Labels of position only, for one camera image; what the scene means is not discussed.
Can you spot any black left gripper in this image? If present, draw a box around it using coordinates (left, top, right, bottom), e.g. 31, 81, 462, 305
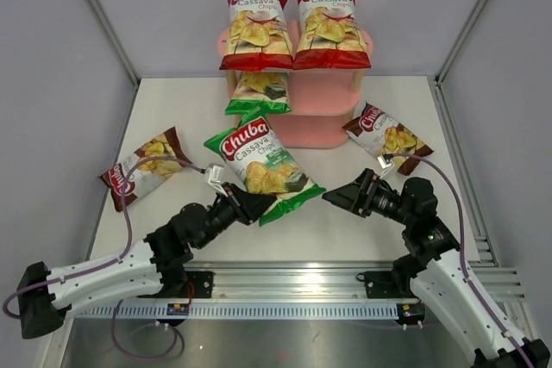
195, 183, 276, 250

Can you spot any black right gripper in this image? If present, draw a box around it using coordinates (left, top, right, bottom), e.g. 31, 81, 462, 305
323, 167, 414, 226

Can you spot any green Chuba chips bag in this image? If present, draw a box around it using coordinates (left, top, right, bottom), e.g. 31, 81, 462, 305
204, 109, 326, 226
225, 72, 292, 115

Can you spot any red Chuba chips bag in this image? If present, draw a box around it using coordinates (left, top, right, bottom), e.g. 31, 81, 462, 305
220, 0, 293, 72
293, 0, 371, 71

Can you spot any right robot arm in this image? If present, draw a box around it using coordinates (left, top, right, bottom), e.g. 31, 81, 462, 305
323, 169, 551, 367

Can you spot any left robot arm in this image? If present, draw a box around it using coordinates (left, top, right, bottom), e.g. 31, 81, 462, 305
17, 183, 277, 340

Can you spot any brown Chuba chips bag right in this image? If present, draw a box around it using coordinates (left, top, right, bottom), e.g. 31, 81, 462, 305
342, 102, 434, 158

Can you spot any brown chuba chips bag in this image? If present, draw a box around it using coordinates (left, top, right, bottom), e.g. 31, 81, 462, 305
99, 127, 191, 213
342, 102, 434, 158

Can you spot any pink three-tier shelf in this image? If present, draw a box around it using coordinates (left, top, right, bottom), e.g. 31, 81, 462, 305
215, 20, 374, 150

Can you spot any brown Chuba chips bag left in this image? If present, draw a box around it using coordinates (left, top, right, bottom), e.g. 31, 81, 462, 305
99, 127, 191, 213

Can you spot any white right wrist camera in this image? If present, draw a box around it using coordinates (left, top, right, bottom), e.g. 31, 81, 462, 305
377, 154, 395, 178

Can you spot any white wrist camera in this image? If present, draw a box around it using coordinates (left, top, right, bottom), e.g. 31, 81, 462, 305
204, 163, 224, 193
377, 154, 395, 178

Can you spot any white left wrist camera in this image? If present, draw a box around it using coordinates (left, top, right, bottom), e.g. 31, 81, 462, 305
204, 163, 224, 193

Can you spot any aluminium mounting rail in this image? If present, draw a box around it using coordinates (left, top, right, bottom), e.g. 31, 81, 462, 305
58, 260, 527, 303

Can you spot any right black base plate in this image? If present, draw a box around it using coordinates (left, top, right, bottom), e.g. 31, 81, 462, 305
355, 271, 415, 299

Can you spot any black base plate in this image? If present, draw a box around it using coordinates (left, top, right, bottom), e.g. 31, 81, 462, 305
160, 271, 214, 299
355, 271, 415, 299

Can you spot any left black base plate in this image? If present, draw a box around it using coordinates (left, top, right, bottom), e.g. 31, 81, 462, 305
160, 271, 214, 299

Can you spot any white slotted cable duct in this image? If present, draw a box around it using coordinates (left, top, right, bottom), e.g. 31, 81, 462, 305
80, 301, 398, 321

